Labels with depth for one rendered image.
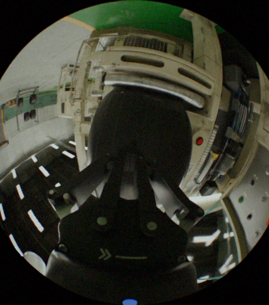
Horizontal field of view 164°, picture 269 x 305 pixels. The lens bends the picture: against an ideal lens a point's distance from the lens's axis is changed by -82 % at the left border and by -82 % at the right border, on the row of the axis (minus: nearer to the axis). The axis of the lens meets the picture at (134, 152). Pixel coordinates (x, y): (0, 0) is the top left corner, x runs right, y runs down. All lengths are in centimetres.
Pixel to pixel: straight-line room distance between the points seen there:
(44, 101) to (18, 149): 557
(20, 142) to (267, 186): 1224
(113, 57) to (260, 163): 68
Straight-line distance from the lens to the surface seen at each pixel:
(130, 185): 24
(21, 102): 555
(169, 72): 30
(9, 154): 1192
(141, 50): 32
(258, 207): 58
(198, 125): 46
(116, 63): 30
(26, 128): 1163
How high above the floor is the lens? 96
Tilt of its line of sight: 29 degrees up
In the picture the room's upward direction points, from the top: 169 degrees counter-clockwise
